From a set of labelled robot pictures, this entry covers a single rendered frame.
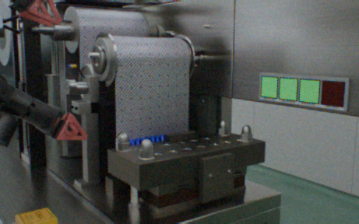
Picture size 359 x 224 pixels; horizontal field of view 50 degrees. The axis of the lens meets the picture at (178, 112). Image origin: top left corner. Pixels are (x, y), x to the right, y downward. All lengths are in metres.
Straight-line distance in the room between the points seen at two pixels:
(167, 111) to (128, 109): 0.13
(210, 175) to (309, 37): 0.40
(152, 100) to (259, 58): 0.31
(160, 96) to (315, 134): 2.88
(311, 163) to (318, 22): 3.05
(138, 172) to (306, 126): 3.13
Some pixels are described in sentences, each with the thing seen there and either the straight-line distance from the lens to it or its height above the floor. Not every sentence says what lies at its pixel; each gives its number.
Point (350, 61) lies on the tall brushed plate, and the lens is 0.89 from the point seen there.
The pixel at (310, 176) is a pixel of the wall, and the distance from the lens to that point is 3.96.
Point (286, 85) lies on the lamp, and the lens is 0.98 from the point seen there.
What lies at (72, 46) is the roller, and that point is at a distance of 1.30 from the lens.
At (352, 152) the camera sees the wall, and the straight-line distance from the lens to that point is 3.66.
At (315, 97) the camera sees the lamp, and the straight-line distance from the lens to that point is 0.93.
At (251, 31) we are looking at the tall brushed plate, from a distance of 1.07.
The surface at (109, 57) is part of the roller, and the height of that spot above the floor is 1.26.
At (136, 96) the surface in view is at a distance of 1.04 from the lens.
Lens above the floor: 1.27
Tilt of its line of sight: 9 degrees down
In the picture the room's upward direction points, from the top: straight up
